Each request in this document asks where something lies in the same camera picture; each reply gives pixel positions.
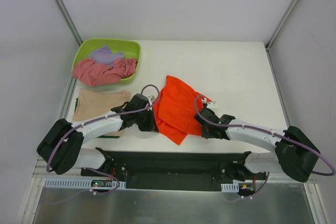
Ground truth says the orange t shirt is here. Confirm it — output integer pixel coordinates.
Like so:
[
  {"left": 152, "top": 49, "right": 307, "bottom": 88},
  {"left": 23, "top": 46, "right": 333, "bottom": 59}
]
[{"left": 154, "top": 76, "right": 203, "bottom": 145}]

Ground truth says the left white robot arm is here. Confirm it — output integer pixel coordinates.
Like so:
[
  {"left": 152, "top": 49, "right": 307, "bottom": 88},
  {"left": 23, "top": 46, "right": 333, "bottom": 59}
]
[{"left": 37, "top": 93, "right": 156, "bottom": 176}]

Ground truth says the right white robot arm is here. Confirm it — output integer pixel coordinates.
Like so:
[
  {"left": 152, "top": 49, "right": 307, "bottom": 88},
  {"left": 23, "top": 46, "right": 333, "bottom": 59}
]
[{"left": 194, "top": 107, "right": 319, "bottom": 183}]

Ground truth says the folded beige t shirt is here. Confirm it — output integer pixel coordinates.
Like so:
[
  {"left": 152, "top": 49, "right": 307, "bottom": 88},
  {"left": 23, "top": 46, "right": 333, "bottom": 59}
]
[{"left": 72, "top": 89, "right": 131, "bottom": 122}]

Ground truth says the green plastic basin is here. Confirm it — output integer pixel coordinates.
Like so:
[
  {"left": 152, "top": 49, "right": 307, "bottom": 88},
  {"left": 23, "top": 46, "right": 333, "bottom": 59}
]
[{"left": 71, "top": 38, "right": 141, "bottom": 84}]

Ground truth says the pink t shirt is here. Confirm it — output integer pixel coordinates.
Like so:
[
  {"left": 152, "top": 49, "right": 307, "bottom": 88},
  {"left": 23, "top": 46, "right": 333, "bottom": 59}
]
[{"left": 72, "top": 58, "right": 138, "bottom": 87}]

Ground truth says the lilac t shirt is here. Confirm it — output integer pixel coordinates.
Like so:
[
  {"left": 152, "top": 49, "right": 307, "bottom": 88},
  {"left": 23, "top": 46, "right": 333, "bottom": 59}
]
[{"left": 89, "top": 46, "right": 125, "bottom": 68}]

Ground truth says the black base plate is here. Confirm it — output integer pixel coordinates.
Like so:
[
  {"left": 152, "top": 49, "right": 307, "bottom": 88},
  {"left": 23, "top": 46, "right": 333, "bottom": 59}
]
[{"left": 80, "top": 150, "right": 266, "bottom": 190}]

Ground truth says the right white cable duct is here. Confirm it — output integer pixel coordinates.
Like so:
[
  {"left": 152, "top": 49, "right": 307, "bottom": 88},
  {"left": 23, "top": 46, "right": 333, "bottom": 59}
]
[{"left": 220, "top": 182, "right": 239, "bottom": 193}]

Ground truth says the white cable duct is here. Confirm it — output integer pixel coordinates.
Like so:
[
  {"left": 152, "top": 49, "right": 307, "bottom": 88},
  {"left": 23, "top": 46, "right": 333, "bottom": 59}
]
[
  {"left": 220, "top": 182, "right": 239, "bottom": 193},
  {"left": 44, "top": 178, "right": 126, "bottom": 190}
]

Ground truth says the left white cable duct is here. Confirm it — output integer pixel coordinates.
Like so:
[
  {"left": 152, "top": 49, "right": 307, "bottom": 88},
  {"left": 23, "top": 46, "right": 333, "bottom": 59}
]
[{"left": 44, "top": 178, "right": 126, "bottom": 190}]

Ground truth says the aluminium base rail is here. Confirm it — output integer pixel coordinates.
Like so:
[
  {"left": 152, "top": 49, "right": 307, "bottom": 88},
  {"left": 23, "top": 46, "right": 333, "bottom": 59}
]
[{"left": 33, "top": 157, "right": 81, "bottom": 177}]

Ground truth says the left aluminium frame post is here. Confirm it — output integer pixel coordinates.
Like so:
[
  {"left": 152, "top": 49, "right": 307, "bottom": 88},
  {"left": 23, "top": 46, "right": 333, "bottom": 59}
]
[{"left": 54, "top": 0, "right": 83, "bottom": 46}]

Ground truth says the aluminium frame post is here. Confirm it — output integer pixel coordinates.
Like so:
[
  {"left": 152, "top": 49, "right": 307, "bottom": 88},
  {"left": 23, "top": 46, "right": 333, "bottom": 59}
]
[
  {"left": 54, "top": 0, "right": 83, "bottom": 46},
  {"left": 265, "top": 0, "right": 301, "bottom": 51}
]

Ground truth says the right aluminium frame post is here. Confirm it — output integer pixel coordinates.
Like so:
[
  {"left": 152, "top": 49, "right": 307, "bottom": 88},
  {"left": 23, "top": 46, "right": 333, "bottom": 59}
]
[{"left": 265, "top": 0, "right": 301, "bottom": 51}]

